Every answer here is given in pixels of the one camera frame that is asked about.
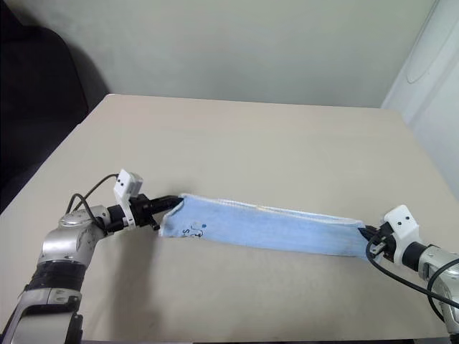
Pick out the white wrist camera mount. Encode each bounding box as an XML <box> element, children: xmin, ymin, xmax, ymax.
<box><xmin>113</xmin><ymin>168</ymin><xmax>145</xmax><ymax>230</ymax></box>
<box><xmin>384</xmin><ymin>204</ymin><xmax>422</xmax><ymax>267</ymax></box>

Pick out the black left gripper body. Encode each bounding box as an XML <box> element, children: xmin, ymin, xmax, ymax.
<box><xmin>128</xmin><ymin>193</ymin><xmax>161</xmax><ymax>231</ymax></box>

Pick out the light blue towel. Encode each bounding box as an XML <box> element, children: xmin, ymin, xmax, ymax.
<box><xmin>158</xmin><ymin>193</ymin><xmax>370</xmax><ymax>259</ymax></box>

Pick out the black chair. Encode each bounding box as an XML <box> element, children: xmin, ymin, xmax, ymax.
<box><xmin>0</xmin><ymin>0</ymin><xmax>110</xmax><ymax>216</ymax></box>

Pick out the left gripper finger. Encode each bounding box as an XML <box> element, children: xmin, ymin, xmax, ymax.
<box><xmin>150</xmin><ymin>201</ymin><xmax>179</xmax><ymax>216</ymax></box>
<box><xmin>148</xmin><ymin>194</ymin><xmax>179</xmax><ymax>209</ymax></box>

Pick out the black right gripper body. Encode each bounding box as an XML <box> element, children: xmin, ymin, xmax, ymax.
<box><xmin>369</xmin><ymin>223</ymin><xmax>396</xmax><ymax>260</ymax></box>

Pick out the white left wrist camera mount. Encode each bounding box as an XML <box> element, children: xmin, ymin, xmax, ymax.
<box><xmin>113</xmin><ymin>168</ymin><xmax>145</xmax><ymax>230</ymax></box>

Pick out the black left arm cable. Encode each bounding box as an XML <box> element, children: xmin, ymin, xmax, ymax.
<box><xmin>68</xmin><ymin>173</ymin><xmax>120</xmax><ymax>236</ymax></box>

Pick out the white panel with oval recess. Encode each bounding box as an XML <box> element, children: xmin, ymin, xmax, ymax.
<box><xmin>379</xmin><ymin>0</ymin><xmax>459</xmax><ymax>144</ymax></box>

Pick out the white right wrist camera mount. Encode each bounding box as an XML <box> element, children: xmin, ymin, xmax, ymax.
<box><xmin>384</xmin><ymin>204</ymin><xmax>422</xmax><ymax>267</ymax></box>

